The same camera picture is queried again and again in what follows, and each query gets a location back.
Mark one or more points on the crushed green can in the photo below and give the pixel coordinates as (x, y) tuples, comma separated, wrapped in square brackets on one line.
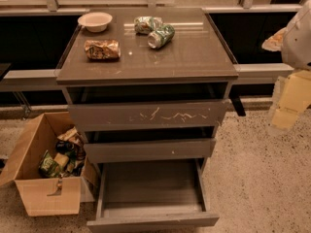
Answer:
[(146, 25), (161, 36)]

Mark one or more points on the tan chip bag in box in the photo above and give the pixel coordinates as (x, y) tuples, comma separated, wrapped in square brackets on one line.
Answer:
[(73, 136)]

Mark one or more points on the crushed green can rear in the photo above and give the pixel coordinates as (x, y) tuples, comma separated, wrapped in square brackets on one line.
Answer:
[(146, 25)]

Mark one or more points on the crushed orange can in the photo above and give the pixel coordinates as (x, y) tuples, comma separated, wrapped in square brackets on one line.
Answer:
[(102, 49)]

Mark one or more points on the grey middle drawer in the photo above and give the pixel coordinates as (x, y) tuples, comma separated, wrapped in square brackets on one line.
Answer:
[(149, 150)]

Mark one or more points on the green snack bag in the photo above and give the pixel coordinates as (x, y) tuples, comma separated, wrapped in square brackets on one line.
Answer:
[(48, 167)]

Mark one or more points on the grey open bottom drawer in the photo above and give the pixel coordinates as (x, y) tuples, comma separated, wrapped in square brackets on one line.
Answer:
[(151, 195)]

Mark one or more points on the grey drawer cabinet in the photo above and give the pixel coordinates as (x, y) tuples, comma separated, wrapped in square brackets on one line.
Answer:
[(193, 66)]

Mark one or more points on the white paper bowl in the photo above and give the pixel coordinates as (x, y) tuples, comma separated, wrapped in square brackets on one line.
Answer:
[(95, 22)]

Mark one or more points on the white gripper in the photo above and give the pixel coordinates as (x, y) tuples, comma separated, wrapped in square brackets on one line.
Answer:
[(298, 44)]

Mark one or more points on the grey top drawer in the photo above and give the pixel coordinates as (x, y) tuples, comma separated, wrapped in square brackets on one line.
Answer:
[(155, 115)]

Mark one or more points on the cardboard box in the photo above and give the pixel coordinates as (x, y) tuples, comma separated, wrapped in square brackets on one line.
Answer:
[(47, 196)]

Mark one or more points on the crushed green can front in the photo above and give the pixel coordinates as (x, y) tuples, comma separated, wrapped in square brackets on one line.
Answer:
[(161, 36)]

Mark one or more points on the yellow sponge in box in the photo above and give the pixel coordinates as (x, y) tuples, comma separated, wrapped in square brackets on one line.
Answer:
[(62, 160)]

